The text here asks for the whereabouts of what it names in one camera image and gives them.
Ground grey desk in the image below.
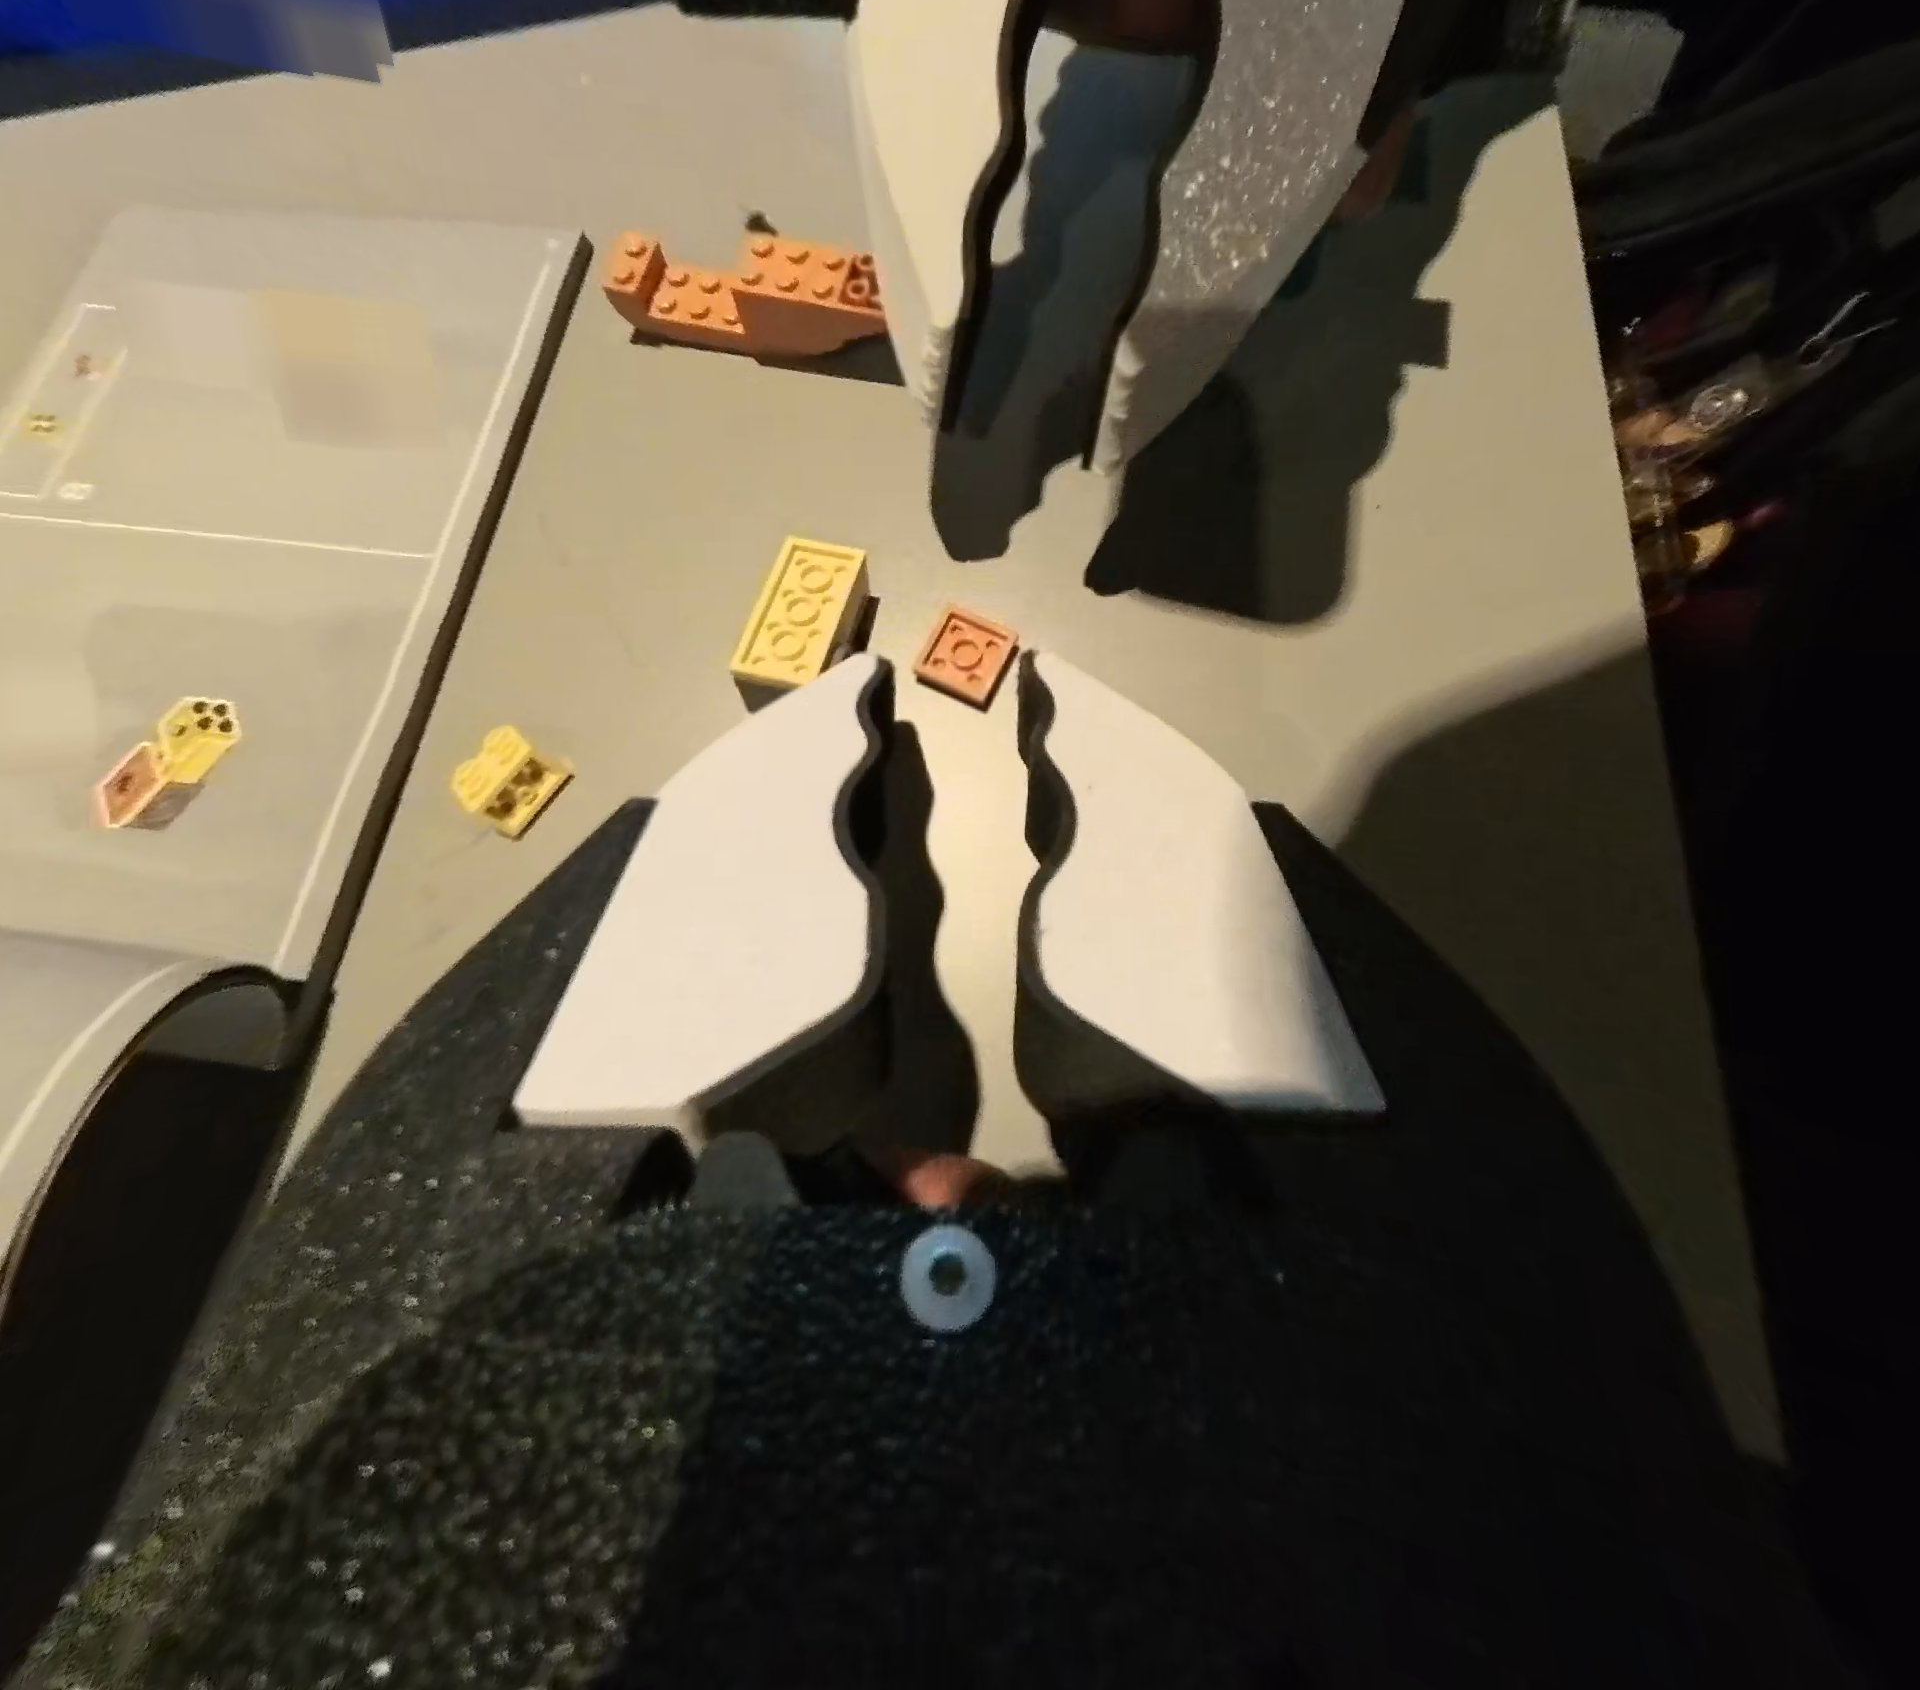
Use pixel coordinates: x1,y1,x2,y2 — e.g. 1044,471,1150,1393
0,0,1794,1473

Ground clear plastic parts bag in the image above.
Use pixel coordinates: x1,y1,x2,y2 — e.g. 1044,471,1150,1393
1606,269,1895,589

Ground long yellow brick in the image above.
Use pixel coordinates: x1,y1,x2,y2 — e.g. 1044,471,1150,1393
729,534,877,690

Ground small orange square plate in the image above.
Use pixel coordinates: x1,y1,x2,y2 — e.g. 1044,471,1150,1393
913,603,1025,714

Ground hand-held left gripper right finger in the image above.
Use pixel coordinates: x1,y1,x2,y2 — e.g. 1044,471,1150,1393
1013,648,1389,1120

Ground grey instruction booklet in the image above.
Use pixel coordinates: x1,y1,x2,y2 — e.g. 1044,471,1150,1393
0,202,596,1289

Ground small yellow studded brick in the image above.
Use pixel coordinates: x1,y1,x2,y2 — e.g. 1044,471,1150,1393
451,723,577,839

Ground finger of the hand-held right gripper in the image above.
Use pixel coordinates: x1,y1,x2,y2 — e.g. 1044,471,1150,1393
846,0,1128,439
1082,0,1494,476

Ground orange brick assembly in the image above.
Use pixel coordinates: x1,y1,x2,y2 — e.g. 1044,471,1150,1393
602,230,893,372

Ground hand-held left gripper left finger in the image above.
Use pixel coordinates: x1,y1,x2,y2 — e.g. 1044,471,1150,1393
510,650,897,1150

